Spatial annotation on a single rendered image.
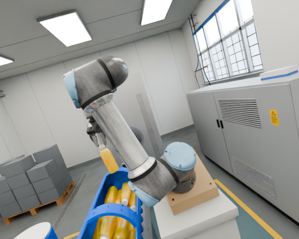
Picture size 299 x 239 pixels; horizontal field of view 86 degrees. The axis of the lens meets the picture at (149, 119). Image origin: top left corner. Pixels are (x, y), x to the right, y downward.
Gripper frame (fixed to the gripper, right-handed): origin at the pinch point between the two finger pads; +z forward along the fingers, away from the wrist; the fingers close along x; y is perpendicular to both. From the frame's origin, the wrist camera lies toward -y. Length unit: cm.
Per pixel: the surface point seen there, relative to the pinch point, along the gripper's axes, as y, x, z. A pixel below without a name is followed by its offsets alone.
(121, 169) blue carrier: 6.6, -5.0, 22.3
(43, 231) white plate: -5, 53, 42
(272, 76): 41, -153, -4
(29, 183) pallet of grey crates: 220, 236, 77
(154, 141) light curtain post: 67, -33, 28
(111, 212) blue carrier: -35.8, -5.4, 22.8
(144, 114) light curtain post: 67, -33, -4
